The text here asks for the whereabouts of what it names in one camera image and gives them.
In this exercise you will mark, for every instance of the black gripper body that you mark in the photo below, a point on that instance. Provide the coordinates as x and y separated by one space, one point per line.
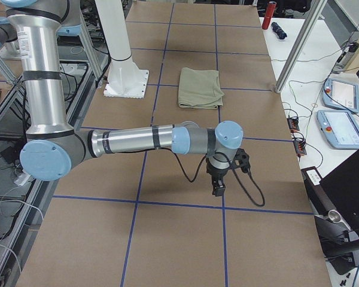
216 174

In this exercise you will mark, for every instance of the aluminium frame post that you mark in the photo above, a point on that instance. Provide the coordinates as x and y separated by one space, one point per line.
306 29

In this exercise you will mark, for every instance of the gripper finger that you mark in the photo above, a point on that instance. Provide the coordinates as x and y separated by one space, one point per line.
218 187

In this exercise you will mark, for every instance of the red cylindrical bottle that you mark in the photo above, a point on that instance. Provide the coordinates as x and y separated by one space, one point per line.
270 8

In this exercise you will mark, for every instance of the orange electronics board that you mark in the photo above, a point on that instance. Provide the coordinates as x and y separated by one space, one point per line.
293 124
300 146

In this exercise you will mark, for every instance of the black laptop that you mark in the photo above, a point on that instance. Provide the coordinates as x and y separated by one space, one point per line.
338 190

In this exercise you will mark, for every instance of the folded dark blue umbrella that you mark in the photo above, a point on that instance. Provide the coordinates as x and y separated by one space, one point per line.
280 33

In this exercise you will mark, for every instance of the white central pedestal column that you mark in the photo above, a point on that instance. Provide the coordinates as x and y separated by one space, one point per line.
124 78

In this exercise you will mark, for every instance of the aluminium side frame rail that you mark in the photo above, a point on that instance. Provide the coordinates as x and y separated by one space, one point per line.
24 200

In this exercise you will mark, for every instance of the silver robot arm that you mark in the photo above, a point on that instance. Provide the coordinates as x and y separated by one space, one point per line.
55 140
8 32

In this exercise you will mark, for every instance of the near blue teach pendant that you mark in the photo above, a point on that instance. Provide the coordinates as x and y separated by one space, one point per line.
339 128

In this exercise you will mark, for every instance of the blue teach pendant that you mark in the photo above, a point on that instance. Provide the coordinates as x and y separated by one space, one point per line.
340 94
339 128

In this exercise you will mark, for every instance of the far blue teach pendant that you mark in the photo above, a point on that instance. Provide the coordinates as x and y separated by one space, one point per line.
340 94

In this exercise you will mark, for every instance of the green long-sleeve shirt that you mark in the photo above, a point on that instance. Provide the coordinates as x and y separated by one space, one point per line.
199 89

